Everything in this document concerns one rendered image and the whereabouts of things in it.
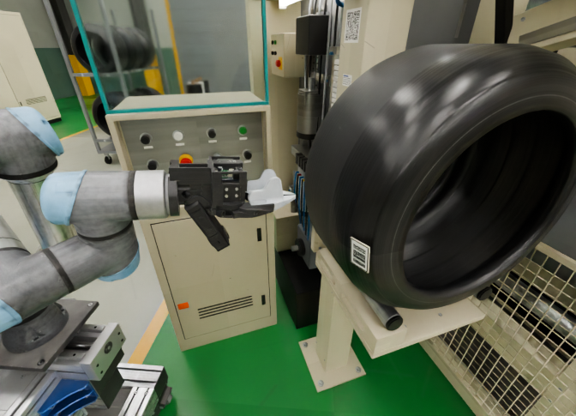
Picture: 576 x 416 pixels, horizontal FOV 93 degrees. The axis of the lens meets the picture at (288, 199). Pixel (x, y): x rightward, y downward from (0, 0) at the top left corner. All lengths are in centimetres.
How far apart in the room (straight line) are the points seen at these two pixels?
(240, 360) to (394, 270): 128
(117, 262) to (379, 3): 77
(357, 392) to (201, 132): 139
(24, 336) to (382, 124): 106
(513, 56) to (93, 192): 63
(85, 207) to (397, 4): 77
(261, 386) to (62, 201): 136
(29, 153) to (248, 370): 133
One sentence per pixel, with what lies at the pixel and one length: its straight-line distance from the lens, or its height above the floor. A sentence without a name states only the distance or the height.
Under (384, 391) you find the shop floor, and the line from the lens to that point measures 169.
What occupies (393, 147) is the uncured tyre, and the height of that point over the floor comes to 133.
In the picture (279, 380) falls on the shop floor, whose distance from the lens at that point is 165.
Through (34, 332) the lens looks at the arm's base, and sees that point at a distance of 112.
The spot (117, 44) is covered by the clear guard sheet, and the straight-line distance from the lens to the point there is 108.
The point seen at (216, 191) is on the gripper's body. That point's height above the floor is 127.
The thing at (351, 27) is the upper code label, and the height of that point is 151.
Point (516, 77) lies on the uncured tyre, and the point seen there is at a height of 143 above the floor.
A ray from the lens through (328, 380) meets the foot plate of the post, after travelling 165.
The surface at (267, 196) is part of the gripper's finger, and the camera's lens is 47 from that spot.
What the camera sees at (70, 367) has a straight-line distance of 113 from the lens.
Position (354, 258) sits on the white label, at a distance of 52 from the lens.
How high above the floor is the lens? 147
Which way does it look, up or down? 30 degrees down
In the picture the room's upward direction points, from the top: straight up
